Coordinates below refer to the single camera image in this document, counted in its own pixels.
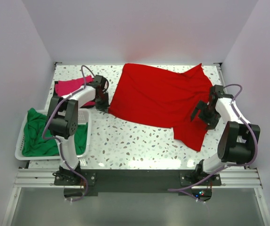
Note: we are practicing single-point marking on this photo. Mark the folded pink t shirt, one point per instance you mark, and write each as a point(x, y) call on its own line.
point(62, 88)

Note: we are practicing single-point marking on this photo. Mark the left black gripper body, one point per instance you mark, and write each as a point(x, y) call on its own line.
point(102, 97)

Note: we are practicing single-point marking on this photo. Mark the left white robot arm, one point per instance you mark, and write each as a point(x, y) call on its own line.
point(62, 118)

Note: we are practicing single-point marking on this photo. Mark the red t shirt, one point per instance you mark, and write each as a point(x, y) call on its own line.
point(157, 97)

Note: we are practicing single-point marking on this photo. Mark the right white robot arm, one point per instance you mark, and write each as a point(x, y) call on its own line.
point(238, 145)

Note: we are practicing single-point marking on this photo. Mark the green t shirt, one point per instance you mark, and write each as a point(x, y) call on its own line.
point(36, 146)

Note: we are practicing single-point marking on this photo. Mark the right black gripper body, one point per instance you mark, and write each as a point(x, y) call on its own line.
point(208, 111)

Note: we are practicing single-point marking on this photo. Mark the white plastic laundry basket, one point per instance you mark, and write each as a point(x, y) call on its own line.
point(84, 116)

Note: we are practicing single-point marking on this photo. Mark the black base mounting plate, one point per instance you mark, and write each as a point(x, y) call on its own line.
point(123, 181)

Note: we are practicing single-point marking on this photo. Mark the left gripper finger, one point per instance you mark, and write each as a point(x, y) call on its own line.
point(99, 104)
point(106, 102)

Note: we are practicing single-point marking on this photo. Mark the aluminium front rail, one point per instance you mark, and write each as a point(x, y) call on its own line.
point(230, 178)

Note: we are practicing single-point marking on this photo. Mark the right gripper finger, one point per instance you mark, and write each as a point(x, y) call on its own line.
point(201, 105)
point(211, 122)

